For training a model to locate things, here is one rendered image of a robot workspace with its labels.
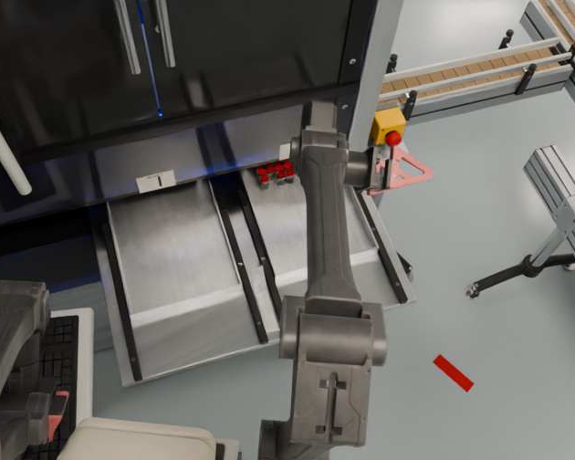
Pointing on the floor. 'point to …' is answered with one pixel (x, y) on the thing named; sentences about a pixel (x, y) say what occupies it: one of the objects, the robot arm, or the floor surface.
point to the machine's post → (373, 69)
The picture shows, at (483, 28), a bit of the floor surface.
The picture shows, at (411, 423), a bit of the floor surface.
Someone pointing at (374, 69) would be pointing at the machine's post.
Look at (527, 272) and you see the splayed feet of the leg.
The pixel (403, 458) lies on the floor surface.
